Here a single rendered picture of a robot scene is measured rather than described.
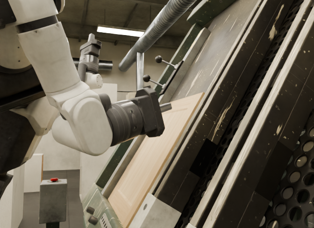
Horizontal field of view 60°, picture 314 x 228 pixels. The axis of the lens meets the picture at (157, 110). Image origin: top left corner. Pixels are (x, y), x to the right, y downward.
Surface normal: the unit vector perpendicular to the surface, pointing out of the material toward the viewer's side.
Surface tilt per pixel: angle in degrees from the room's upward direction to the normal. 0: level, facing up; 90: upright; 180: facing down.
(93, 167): 90
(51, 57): 121
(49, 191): 90
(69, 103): 71
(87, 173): 90
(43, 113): 102
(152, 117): 86
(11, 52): 159
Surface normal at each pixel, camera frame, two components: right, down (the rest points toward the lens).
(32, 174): 0.32, -0.08
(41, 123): 0.87, 0.16
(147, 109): 0.70, -0.12
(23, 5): 0.29, 0.33
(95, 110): 0.73, 0.11
